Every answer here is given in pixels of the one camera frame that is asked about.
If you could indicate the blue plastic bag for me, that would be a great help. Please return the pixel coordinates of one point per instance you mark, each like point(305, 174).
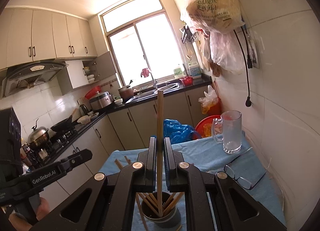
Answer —
point(179, 133)

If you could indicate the wooden chopstick seven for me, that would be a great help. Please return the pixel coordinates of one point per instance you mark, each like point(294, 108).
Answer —
point(160, 100)

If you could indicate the brown cooking pot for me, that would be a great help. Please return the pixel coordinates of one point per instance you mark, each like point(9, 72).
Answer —
point(126, 92)

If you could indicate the kitchen window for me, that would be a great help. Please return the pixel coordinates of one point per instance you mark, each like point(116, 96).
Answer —
point(142, 42)

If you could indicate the wooden chopstick three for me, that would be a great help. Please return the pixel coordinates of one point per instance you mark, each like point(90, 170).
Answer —
point(173, 204)

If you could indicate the wooden chopstick one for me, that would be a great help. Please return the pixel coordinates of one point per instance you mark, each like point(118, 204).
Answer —
point(150, 205)

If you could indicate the red small basket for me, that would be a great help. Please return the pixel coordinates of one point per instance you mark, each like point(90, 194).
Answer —
point(187, 81)

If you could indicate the white pink plastic bag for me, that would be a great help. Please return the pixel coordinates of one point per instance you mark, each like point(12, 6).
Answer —
point(221, 52)

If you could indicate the range hood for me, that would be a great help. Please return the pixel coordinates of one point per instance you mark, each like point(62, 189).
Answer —
point(29, 75)

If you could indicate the orange trash bag bin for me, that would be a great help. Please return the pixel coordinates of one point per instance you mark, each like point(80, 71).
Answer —
point(210, 103)

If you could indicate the yellowish plastic bag hanging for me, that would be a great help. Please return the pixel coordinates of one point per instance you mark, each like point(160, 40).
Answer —
point(221, 16)

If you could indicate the upper kitchen cabinets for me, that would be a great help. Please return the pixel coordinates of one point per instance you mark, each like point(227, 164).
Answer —
point(30, 35)

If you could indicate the wooden chopstick nine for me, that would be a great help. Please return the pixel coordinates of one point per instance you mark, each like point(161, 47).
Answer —
point(127, 160)

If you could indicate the lower kitchen cabinets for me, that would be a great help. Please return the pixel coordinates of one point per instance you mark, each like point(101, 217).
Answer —
point(128, 128)

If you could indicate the silver rice cooker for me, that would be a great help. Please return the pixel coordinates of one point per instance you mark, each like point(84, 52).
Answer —
point(101, 100)

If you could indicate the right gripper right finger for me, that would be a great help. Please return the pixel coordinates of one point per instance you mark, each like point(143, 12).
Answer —
point(214, 201)

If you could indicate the wooden chopstick ten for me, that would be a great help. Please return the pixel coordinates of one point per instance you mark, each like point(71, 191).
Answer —
point(150, 200)

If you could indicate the wooden chopstick five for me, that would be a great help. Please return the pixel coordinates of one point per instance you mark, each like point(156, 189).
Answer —
point(153, 198)

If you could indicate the blue towel table cloth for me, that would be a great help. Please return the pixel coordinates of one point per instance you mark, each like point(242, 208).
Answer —
point(209, 157)

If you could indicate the red plastic basin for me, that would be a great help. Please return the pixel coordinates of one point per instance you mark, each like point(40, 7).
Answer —
point(203, 128)

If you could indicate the wooden chopstick four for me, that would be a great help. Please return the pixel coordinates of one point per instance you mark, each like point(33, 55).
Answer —
point(141, 213)

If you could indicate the clear glass beer mug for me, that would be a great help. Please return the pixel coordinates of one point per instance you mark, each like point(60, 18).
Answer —
point(231, 126)

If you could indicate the steel kettle pot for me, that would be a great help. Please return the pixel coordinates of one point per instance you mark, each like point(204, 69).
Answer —
point(38, 136)

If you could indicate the black wok pan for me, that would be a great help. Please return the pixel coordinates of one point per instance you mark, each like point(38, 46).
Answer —
point(64, 125)

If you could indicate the dark grey utensil holder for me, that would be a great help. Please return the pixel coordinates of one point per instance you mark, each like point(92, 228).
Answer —
point(163, 215)

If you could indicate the person left hand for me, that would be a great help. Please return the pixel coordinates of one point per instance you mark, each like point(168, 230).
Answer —
point(21, 225)

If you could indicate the kitchen cabinets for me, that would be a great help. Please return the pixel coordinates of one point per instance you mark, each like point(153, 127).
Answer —
point(30, 35)
point(128, 128)

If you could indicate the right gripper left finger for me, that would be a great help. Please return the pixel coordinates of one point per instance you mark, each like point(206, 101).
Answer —
point(105, 202)

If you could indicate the black frame eyeglasses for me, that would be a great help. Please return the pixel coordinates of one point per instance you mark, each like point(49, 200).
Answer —
point(246, 169)

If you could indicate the wall power strip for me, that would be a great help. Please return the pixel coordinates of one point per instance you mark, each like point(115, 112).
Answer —
point(253, 51)

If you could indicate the wooden chopstick eight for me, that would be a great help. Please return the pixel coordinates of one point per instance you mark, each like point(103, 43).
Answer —
point(118, 163)

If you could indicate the wooden chopstick two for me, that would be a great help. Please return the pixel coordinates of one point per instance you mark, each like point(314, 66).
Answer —
point(171, 197)

